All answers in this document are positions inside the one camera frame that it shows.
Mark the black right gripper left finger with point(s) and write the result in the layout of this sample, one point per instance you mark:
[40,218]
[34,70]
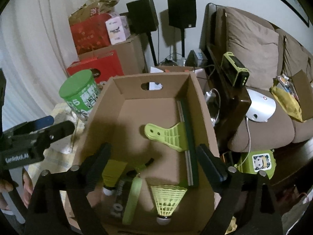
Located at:
[83,180]

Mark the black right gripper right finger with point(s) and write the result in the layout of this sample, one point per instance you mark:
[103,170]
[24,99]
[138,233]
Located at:
[226,181]

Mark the black yellow tube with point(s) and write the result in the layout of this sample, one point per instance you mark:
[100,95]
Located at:
[127,194]

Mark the yellow shuttlecock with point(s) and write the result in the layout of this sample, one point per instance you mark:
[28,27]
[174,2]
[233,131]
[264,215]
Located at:
[111,174]
[166,200]

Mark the yellow green clip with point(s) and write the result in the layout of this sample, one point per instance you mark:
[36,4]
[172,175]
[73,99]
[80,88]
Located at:
[174,137]

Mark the green lidded canister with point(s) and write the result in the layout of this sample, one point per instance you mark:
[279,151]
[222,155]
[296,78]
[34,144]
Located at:
[80,92]

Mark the green lunch box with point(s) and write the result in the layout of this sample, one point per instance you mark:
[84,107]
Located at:
[253,162]

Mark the yellow plaid tablecloth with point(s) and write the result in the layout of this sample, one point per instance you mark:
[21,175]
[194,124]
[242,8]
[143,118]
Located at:
[60,156]

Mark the open cardboard box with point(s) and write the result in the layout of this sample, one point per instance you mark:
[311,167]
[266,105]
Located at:
[153,122]

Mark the white round device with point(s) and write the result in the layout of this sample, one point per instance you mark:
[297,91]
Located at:
[261,108]

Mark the white curtain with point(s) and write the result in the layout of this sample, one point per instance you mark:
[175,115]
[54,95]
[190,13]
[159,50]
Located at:
[36,49]

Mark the green black power bank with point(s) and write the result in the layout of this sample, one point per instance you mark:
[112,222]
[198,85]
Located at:
[234,70]

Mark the yellow bag on sofa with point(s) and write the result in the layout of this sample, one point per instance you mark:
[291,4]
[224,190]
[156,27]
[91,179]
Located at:
[285,94]

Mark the red collection gift box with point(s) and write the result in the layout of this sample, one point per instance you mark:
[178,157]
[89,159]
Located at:
[103,67]

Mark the red gift box upper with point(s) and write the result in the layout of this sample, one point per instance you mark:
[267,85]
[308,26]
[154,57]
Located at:
[91,34]

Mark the large brown cardboard box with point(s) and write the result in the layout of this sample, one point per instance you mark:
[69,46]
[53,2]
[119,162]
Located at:
[129,52]

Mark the brown sofa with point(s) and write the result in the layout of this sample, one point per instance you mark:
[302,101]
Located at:
[266,51]

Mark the white pink small box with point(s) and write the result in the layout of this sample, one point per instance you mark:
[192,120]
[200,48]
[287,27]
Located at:
[118,29]

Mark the crumpled brown paper bag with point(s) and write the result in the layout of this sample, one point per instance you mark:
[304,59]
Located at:
[91,8]

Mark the left black speaker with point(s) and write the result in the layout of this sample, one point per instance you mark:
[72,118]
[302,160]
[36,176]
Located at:
[143,16]

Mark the black speaker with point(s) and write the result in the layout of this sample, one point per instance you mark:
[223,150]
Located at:
[143,16]
[182,15]

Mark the right black speaker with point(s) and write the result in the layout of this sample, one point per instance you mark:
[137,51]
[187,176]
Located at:
[182,15]

